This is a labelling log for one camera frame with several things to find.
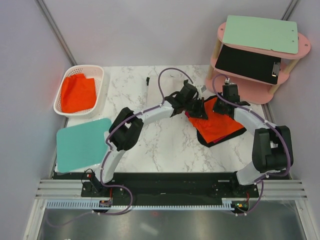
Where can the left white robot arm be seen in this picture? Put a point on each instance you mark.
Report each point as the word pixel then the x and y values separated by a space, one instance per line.
pixel 126 129

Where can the pink two-tier shelf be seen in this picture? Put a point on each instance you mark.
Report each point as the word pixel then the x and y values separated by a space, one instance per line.
pixel 251 90

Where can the black t shirt pile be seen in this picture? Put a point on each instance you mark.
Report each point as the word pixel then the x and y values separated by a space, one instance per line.
pixel 202 142

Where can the white slotted cable duct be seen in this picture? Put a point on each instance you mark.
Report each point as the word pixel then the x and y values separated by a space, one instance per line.
pixel 90 204

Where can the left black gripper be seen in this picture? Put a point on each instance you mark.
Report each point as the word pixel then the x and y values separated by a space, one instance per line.
pixel 200 112

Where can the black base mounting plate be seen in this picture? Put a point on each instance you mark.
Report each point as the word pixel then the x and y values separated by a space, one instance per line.
pixel 126 176

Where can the orange t shirt in basket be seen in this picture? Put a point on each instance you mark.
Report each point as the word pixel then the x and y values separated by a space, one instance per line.
pixel 78 93

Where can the black clipboard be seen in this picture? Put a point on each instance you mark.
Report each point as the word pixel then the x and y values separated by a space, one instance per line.
pixel 261 67

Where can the mint green board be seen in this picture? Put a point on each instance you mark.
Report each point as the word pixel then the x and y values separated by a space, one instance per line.
pixel 262 33

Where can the aluminium frame rail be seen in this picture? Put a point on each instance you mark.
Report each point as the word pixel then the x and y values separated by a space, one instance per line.
pixel 280 189

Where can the white plastic laundry basket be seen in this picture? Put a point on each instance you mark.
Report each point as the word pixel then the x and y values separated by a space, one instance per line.
pixel 101 88

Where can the teal cutting board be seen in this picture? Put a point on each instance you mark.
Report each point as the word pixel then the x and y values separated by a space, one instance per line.
pixel 81 146

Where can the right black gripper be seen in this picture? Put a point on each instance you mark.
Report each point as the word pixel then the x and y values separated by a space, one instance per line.
pixel 215 109

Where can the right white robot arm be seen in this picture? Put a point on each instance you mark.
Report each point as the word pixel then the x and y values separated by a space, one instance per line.
pixel 272 152

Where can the orange t shirt pile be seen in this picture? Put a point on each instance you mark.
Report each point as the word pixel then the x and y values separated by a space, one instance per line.
pixel 215 125

